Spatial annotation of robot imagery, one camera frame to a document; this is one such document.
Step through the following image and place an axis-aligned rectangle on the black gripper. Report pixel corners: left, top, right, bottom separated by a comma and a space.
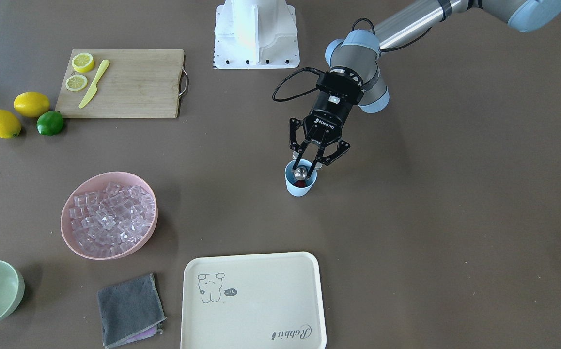
289, 91, 352, 177

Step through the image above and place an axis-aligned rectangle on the red strawberry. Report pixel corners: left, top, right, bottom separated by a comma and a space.
293, 180, 307, 188

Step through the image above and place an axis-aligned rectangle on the steel muddler with black tip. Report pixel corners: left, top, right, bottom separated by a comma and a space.
293, 165, 309, 181

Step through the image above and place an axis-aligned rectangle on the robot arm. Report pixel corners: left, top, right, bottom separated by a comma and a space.
288, 0, 561, 181

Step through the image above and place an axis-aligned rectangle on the light blue plastic cup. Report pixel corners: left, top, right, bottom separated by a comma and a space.
284, 160, 318, 197

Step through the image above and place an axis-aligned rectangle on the pink bowl of ice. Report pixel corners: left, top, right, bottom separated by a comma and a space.
61, 172, 158, 260

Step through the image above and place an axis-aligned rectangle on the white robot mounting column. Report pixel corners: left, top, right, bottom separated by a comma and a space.
213, 0, 300, 69

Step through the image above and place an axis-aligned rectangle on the beige rabbit tray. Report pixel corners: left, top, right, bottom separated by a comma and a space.
180, 252, 327, 349

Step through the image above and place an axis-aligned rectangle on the wooden cutting board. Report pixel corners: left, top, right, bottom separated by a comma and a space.
54, 48, 187, 119

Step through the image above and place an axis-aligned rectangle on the yellow plastic knife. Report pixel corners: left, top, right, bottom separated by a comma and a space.
78, 59, 110, 109

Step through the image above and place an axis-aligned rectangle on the grey folded cloth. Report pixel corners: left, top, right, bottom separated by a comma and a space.
97, 273, 166, 349

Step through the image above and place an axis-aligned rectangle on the lemon half slice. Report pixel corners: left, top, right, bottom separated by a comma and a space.
64, 74, 88, 92
71, 52, 95, 73

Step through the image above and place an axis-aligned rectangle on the green lime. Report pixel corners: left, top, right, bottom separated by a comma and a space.
35, 111, 65, 136

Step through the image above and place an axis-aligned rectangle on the whole yellow lemon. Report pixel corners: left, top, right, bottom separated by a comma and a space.
0, 109, 22, 139
14, 91, 50, 118

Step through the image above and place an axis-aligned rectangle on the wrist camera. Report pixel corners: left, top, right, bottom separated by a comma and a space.
315, 72, 364, 105

